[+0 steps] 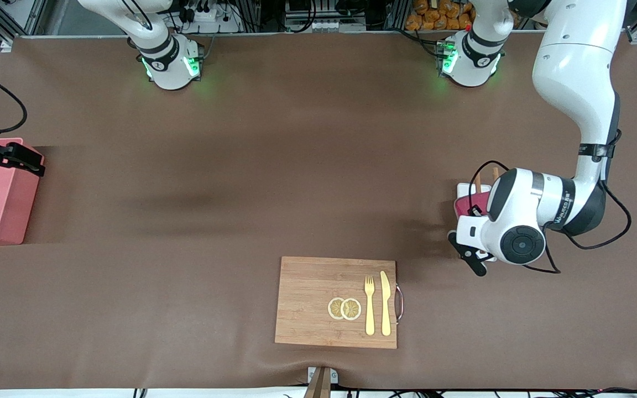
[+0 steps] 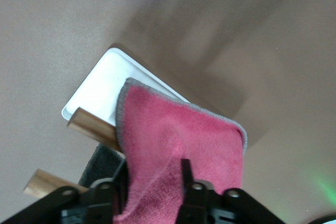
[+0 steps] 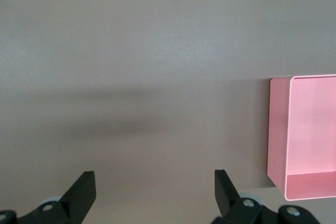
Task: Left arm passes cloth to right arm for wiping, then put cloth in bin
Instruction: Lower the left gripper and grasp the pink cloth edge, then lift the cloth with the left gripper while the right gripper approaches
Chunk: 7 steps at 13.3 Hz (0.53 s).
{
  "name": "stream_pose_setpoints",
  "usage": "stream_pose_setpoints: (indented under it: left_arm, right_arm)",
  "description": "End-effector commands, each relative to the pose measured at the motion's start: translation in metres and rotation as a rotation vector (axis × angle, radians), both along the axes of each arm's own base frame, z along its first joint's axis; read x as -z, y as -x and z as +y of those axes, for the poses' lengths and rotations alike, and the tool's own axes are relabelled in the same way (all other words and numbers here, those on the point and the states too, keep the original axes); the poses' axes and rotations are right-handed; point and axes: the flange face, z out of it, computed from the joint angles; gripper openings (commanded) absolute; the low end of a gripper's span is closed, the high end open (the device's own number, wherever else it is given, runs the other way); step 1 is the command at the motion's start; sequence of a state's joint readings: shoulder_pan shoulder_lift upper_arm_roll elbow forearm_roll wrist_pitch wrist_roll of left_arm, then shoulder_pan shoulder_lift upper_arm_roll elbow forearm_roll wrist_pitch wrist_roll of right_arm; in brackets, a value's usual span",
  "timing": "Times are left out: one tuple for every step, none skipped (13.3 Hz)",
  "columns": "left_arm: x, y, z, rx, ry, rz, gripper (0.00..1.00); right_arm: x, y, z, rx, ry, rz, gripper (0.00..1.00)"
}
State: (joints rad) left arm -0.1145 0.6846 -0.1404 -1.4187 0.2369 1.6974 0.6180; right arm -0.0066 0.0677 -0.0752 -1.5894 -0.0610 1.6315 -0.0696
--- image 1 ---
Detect orange snack bags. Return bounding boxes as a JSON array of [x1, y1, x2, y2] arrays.
[[405, 0, 474, 32]]

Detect yellow knife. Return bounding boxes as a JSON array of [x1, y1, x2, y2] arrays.
[[379, 270, 393, 337]]

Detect camera mount post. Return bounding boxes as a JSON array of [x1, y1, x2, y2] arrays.
[[303, 366, 339, 398]]

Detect white power strip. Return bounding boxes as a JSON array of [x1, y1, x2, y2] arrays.
[[177, 3, 242, 34]]

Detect grey electronics box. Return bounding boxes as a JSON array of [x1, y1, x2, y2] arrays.
[[284, 0, 367, 33]]

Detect red cloth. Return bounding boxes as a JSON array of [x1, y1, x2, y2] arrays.
[[453, 192, 492, 218]]

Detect bamboo cutting board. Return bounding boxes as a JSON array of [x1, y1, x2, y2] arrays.
[[274, 256, 405, 350]]

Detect yellow fork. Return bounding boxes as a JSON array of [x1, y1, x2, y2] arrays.
[[364, 275, 376, 336]]

